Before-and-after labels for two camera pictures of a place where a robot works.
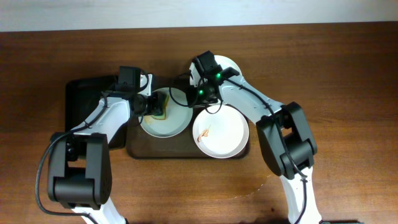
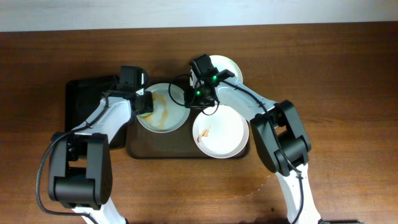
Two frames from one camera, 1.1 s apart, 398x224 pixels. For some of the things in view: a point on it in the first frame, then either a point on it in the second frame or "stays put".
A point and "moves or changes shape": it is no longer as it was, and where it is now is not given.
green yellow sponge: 164,116 moves or changes shape
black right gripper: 192,99 stays put
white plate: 226,62 stays put
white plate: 222,134 stays put
